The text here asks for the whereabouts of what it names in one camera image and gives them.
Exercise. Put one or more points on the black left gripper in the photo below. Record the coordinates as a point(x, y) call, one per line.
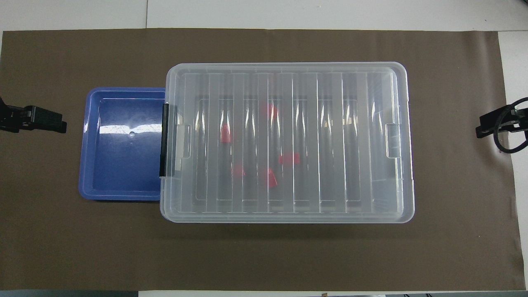
point(12, 117)

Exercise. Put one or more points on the red block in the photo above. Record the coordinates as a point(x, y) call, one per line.
point(270, 111)
point(225, 134)
point(238, 171)
point(288, 159)
point(271, 178)

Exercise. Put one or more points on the blue plastic tray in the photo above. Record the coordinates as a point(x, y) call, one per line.
point(123, 165)

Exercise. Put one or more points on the clear ribbed box lid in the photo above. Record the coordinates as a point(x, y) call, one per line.
point(288, 86)

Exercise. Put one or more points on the black box latch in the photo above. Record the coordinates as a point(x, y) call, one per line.
point(164, 140)

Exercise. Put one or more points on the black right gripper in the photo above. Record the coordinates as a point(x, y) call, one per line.
point(520, 117)

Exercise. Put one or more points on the brown table mat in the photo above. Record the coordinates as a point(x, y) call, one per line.
point(264, 255)

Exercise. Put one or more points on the clear plastic storage box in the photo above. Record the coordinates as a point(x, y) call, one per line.
point(176, 165)

